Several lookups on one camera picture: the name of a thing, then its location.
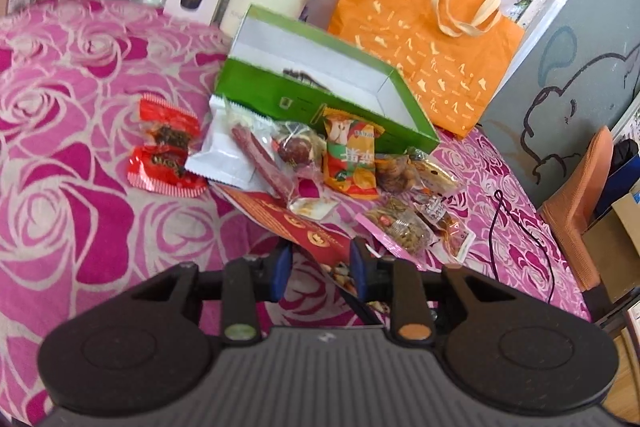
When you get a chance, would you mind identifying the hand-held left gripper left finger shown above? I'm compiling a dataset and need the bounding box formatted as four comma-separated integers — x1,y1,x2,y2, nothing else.
131,243,292,343

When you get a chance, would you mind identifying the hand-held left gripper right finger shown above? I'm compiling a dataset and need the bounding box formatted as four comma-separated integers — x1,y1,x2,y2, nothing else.
351,238,506,343

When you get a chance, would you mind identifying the red snack packet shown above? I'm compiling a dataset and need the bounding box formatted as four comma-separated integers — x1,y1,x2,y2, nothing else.
139,94,202,146
215,183,362,299
127,144,209,198

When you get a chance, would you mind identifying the clear packet with orange snack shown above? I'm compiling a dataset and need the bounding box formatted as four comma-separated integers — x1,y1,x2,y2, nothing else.
414,191,477,264

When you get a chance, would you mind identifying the white snack packet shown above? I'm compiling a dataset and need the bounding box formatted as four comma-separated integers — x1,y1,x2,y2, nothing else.
186,95,275,188

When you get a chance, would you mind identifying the green gift box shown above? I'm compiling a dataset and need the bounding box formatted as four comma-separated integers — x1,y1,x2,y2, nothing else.
215,4,441,155

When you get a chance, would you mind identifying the pink-edged nut packet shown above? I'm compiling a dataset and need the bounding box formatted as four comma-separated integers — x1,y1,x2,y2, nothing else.
355,197,436,256

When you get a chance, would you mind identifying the clear packet of brown nuts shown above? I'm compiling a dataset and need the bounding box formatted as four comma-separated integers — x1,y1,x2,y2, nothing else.
375,147,459,196

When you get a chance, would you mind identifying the red sausage packet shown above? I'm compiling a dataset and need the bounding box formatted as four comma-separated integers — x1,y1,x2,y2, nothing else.
225,103,302,208

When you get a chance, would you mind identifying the clear packet with red date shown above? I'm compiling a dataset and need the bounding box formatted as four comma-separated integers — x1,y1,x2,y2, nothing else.
272,121,327,182

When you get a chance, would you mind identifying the orange chair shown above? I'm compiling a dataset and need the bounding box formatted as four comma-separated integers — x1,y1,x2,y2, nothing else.
539,126,614,292

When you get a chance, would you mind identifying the pink rose-print cloth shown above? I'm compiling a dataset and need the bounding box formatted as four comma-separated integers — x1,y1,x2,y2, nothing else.
0,0,593,425

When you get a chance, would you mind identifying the cardboard box with blue label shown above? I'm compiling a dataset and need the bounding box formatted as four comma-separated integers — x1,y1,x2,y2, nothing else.
581,191,640,308

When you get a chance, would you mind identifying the grey cabinet with cartoon drawing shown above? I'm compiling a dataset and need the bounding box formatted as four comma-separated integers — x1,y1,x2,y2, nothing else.
480,0,640,208

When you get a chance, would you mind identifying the black cable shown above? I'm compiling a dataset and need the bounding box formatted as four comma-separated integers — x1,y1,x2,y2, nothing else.
486,189,557,304

